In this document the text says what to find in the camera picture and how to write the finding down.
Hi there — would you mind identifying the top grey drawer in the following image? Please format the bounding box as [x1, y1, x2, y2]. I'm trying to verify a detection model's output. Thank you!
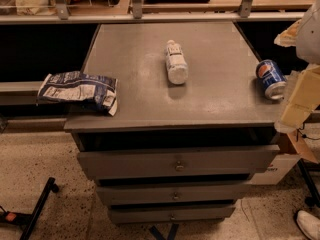
[78, 145, 279, 179]

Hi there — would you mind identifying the blue cross base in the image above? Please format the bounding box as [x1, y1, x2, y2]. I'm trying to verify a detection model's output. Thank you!
[148, 223, 180, 240]

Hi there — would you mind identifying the grey drawer cabinet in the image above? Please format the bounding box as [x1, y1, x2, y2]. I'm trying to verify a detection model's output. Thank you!
[65, 22, 279, 211]

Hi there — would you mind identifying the black cable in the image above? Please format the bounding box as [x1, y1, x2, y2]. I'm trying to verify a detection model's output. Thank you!
[295, 123, 320, 142]

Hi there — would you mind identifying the black stand leg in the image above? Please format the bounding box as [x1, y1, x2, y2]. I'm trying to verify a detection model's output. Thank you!
[0, 177, 59, 240]

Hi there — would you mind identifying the black chair leg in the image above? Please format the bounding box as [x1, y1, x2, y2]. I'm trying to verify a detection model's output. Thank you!
[298, 159, 320, 208]

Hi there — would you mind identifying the bottom grey drawer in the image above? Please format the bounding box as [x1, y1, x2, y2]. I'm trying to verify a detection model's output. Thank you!
[108, 204, 235, 224]

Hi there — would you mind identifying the grey drawer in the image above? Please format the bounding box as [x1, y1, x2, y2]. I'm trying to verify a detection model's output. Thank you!
[97, 181, 251, 206]
[78, 145, 279, 179]
[108, 204, 235, 224]

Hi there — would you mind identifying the white cardboard box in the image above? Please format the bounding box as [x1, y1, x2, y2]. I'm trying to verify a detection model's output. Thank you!
[251, 131, 318, 185]

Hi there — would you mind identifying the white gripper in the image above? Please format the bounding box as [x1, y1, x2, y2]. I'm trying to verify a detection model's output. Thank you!
[274, 0, 320, 133]

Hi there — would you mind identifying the white shoe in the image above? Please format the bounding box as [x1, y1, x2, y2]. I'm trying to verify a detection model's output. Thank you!
[295, 210, 320, 240]

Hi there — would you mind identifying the blue white chip bag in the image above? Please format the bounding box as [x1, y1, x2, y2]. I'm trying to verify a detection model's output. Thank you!
[37, 71, 118, 116]

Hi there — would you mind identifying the white plastic bottle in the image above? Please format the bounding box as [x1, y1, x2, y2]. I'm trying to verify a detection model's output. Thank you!
[165, 40, 188, 85]

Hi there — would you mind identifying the middle grey drawer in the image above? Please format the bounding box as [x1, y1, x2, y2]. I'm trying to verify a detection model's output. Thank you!
[97, 181, 251, 206]

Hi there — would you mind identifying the blue pepsi can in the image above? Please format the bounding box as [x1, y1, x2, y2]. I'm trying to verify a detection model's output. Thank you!
[256, 60, 287, 100]

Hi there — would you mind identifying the metal shelf rail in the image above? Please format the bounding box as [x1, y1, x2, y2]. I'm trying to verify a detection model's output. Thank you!
[0, 12, 304, 25]

